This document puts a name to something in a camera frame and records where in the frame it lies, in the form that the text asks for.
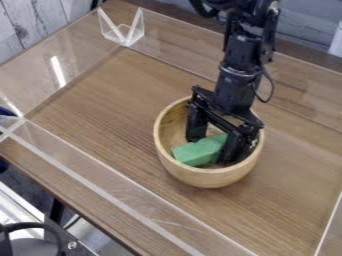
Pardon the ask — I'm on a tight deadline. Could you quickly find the brown wooden bowl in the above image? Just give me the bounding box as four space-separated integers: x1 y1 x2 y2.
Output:
152 97 266 188

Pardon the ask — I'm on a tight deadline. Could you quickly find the black cable loop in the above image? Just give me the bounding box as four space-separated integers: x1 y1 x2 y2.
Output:
0 221 68 256

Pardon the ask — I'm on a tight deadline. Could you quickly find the clear acrylic corner bracket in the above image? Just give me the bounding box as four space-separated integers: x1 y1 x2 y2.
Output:
96 8 144 47

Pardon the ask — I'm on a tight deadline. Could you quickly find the clear acrylic tray enclosure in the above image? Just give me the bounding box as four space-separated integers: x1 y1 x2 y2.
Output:
0 1 342 256

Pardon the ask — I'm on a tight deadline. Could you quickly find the black table leg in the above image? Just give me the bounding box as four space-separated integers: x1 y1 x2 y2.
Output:
49 199 65 225

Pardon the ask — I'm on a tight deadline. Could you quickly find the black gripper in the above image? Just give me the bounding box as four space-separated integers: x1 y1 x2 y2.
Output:
185 65 263 164

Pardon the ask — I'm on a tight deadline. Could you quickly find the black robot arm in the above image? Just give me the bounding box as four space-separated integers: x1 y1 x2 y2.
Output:
185 0 280 164

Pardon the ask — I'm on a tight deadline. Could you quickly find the blue object at edge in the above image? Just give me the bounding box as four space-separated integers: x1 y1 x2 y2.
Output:
0 106 17 117

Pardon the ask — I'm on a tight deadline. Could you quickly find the green rectangular block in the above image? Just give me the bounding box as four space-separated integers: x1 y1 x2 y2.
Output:
171 133 227 167

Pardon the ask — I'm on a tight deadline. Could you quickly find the black metal base plate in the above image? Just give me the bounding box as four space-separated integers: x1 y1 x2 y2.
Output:
44 218 99 256

